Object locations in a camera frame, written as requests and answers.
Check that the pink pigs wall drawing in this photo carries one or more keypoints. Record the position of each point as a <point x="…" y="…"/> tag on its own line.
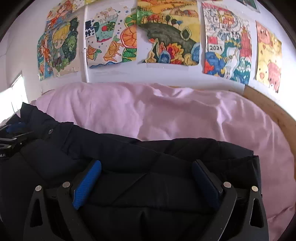
<point x="269" y="60"/>

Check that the wooden bed frame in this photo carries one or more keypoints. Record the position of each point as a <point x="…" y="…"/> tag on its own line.
<point x="272" y="109"/>

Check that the fruit and fish wall drawing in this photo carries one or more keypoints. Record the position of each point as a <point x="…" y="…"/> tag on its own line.
<point x="108" y="39"/>

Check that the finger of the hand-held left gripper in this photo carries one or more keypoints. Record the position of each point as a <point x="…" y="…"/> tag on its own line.
<point x="16" y="139"/>
<point x="15" y="127"/>

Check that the dark green wall drawing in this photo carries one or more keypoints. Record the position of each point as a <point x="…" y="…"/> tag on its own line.
<point x="248" y="4"/>

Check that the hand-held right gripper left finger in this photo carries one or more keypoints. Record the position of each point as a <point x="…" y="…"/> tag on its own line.
<point x="87" y="183"/>

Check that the orange cartoon wall drawing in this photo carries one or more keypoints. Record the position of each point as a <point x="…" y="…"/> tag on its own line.
<point x="62" y="10"/>

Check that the pink bed sheet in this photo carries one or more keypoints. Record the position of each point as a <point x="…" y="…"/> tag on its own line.
<point x="173" y="111"/>

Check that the dragon and tower wall drawing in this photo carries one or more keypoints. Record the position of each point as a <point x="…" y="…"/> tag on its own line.
<point x="227" y="44"/>

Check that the black puffer jacket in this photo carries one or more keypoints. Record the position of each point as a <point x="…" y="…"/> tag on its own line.
<point x="138" y="157"/>

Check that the bright window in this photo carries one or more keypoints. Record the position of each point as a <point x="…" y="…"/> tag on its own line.
<point x="16" y="95"/>

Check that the yellow landscape wall drawing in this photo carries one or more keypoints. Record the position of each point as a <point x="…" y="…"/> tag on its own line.
<point x="168" y="32"/>

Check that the white wall pipe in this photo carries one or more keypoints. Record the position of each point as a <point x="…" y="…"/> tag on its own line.
<point x="86" y="69"/>

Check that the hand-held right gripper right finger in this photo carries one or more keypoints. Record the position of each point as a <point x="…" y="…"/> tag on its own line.
<point x="205" y="185"/>

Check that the cartoon girl wall drawing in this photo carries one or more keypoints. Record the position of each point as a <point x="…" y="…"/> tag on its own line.
<point x="60" y="48"/>

